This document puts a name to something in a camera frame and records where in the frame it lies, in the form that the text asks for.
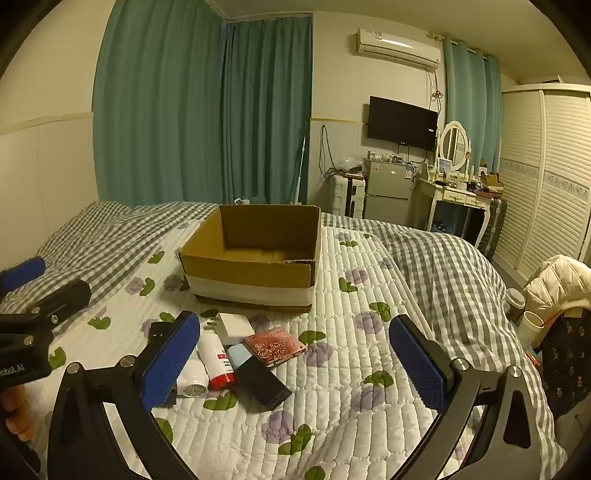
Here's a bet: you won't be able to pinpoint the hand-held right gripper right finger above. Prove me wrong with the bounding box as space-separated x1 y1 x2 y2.
389 315 548 480

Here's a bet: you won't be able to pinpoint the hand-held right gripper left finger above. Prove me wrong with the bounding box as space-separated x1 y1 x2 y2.
46 311 201 480

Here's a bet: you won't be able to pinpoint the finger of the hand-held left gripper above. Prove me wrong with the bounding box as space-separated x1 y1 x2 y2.
14 279 92 333
0 257 47 292

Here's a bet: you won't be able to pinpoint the white plastic bottle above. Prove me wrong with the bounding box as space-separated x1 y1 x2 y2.
178 360 209 398

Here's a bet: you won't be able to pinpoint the black remote control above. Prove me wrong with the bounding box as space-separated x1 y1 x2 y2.
148 322 175 348

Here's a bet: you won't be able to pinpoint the red and white bottle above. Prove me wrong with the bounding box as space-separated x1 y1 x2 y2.
197 330 238 391

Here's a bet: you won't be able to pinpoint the white charger adapter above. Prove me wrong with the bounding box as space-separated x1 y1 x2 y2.
202 312 256 347

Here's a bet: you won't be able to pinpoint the pink box of clips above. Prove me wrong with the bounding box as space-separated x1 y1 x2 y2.
244 328 308 367

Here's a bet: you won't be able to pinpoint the cardboard box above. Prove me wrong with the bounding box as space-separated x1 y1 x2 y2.
179 204 321 313

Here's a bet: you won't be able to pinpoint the person's left hand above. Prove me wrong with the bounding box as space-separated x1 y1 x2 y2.
0 385 35 441

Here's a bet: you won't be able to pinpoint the white floral quilted mat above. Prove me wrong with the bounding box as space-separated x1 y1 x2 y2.
0 216 467 480

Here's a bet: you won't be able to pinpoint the grey checked blanket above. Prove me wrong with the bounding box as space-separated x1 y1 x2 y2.
0 200 568 480

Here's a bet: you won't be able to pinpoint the black and blue box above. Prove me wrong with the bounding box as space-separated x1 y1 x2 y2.
226 344 293 410

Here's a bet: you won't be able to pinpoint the cup with dark lid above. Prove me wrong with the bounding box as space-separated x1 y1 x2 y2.
503 288 527 322

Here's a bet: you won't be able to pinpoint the white paper cup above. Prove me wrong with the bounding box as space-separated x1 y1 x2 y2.
517 311 546 345

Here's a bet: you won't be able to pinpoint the dark floral cloth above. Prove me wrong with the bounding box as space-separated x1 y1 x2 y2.
538 311 591 416

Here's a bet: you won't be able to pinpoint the dark suitcase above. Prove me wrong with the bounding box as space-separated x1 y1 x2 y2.
478 196 508 259

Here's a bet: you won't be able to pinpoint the cream puffer jacket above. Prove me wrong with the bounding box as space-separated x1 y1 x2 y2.
524 255 591 319

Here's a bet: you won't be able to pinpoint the white dressing table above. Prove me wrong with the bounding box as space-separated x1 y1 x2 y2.
413 176 495 250

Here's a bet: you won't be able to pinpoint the small silver fridge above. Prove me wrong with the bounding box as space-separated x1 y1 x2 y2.
363 158 419 227

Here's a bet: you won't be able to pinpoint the white ribbed suitcase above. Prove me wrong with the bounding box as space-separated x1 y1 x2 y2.
331 174 368 217

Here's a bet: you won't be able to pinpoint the wide green curtain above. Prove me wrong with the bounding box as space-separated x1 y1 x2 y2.
92 0 228 208

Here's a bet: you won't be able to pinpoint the white louvred wardrobe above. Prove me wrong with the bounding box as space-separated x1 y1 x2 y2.
480 83 591 282

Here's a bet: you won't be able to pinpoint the white oval mirror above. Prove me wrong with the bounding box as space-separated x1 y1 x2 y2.
436 121 472 175

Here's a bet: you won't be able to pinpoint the white pole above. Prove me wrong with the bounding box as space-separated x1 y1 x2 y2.
294 129 308 206

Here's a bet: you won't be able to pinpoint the green curtain beside wardrobe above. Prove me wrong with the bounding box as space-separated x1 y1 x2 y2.
443 39 502 174

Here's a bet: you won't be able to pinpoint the narrow green curtain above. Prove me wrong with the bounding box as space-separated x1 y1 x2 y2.
222 17 315 206

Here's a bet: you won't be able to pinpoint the white air conditioner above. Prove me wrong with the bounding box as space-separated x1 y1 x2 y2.
355 28 440 71

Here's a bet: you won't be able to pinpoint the wall cables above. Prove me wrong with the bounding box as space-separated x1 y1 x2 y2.
320 124 339 180

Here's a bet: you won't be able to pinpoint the black wall television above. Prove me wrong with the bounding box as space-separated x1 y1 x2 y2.
368 96 438 151

